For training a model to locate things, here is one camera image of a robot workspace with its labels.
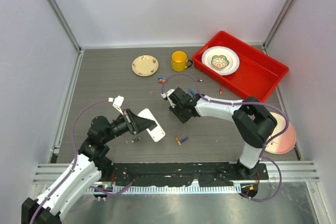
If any red plastic bin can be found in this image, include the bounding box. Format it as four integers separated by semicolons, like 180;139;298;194
192;31;289;102

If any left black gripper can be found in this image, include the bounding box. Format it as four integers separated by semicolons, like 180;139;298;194
102;108;154;143

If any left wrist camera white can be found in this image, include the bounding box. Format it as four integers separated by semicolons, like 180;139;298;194
108;95;124;115

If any small patterned bowl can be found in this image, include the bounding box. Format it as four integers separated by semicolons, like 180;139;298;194
211;55;229;69

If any white remote control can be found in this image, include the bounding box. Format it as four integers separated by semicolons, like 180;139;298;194
137;108;166;143

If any cream floral plate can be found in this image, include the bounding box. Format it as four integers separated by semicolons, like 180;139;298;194
131;55;159;77

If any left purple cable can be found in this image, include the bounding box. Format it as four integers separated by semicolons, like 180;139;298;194
28;99;133;224

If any black battery bottom left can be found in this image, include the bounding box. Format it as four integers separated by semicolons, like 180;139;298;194
131;137;141;143

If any orange battery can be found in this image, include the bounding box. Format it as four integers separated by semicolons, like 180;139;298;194
175;137;182;146

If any yellow mug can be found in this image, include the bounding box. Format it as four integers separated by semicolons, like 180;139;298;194
171;50;193;72

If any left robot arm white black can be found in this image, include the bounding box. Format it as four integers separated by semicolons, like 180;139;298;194
21;109;165;223

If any slotted cable duct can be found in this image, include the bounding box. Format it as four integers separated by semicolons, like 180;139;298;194
86;184;242;195

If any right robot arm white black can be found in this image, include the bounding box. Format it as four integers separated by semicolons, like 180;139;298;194
161;88;277;179

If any white plate in bin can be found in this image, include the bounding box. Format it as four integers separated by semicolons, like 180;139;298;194
202;46;240;76

